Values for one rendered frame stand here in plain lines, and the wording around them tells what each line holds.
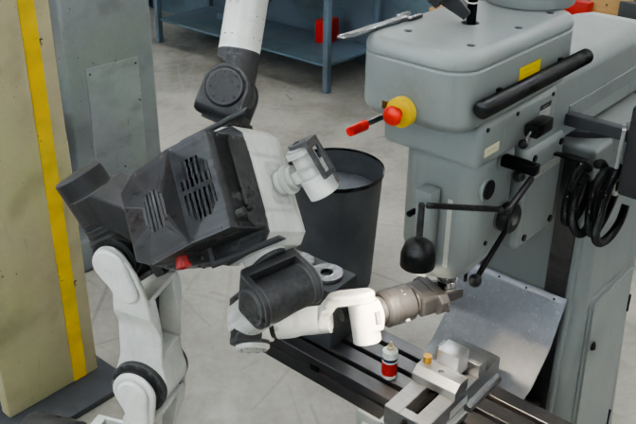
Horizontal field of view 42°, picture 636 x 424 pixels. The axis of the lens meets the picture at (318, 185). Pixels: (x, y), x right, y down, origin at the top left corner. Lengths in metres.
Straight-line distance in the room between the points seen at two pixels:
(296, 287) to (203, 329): 2.36
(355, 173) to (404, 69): 2.69
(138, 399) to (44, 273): 1.42
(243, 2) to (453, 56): 0.49
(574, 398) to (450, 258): 0.85
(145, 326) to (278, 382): 1.75
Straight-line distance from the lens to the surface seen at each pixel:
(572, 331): 2.43
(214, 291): 4.27
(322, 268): 2.30
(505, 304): 2.42
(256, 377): 3.72
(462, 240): 1.86
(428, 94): 1.61
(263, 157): 1.73
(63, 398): 3.70
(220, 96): 1.73
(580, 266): 2.32
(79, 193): 1.91
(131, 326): 2.03
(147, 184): 1.72
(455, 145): 1.72
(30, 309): 3.47
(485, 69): 1.61
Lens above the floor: 2.36
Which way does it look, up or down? 26 degrees down
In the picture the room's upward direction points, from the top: 1 degrees clockwise
